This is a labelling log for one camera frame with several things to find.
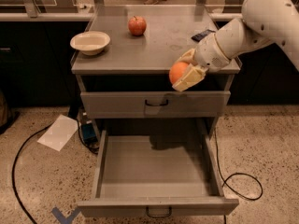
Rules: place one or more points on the red apple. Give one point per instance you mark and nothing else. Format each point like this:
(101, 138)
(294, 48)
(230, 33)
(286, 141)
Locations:
(137, 25)

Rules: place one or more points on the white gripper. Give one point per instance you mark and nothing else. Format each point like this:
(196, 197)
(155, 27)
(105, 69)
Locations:
(209, 55)

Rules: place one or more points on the orange fruit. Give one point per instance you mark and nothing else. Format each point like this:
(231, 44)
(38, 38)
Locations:
(177, 71)

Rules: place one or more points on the grey drawer cabinet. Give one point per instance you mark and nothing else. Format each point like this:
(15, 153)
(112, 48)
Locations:
(141, 63)

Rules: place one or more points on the open grey middle drawer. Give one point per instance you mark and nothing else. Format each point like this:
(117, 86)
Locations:
(156, 175)

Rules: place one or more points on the closed grey top drawer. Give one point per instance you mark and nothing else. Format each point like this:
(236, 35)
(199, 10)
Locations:
(154, 104)

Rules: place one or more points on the white paper sheet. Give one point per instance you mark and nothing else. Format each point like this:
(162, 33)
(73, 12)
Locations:
(59, 133)

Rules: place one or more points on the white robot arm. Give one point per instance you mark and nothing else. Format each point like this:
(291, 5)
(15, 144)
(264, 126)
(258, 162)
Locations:
(263, 22)

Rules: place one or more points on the white ceramic bowl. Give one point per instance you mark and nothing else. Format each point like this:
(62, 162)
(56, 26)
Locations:
(91, 42)

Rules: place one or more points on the blue power box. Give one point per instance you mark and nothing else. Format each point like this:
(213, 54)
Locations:
(88, 133)

